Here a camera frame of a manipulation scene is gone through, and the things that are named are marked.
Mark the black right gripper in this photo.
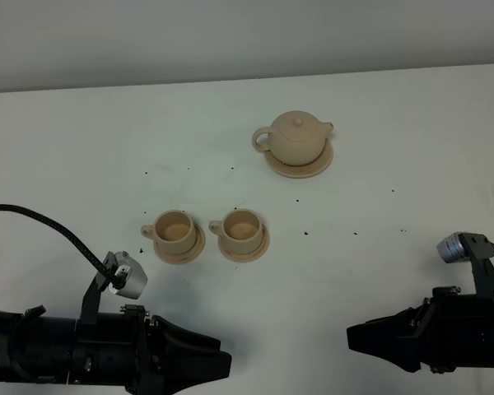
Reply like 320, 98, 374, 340
347, 292, 494, 373

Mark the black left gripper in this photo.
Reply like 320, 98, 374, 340
68, 304, 232, 394

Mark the beige teapot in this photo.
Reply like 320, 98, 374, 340
251, 110, 334, 166

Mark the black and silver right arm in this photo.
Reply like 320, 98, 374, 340
347, 286, 494, 373

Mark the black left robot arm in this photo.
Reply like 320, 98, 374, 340
0, 304, 231, 394

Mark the beige teapot saucer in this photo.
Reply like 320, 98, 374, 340
263, 139, 334, 179

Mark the left beige cup saucer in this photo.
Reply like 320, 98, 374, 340
153, 224, 206, 264

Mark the beige cup saucer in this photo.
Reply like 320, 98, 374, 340
217, 225, 270, 263
153, 224, 206, 264

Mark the right beige cup saucer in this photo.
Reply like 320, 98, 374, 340
217, 225, 270, 263

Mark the left beige teacup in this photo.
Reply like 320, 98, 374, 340
141, 210, 197, 256

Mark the beige teacup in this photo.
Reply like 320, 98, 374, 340
208, 209, 263, 255
141, 210, 197, 256

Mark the right beige teacup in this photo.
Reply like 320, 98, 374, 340
208, 209, 263, 255

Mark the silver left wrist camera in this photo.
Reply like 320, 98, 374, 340
80, 250, 149, 326

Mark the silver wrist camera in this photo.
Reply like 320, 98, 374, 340
436, 232, 494, 304
80, 250, 149, 326

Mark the black left camera cable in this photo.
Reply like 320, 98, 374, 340
0, 203, 123, 289

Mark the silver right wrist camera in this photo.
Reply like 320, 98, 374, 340
436, 232, 494, 304

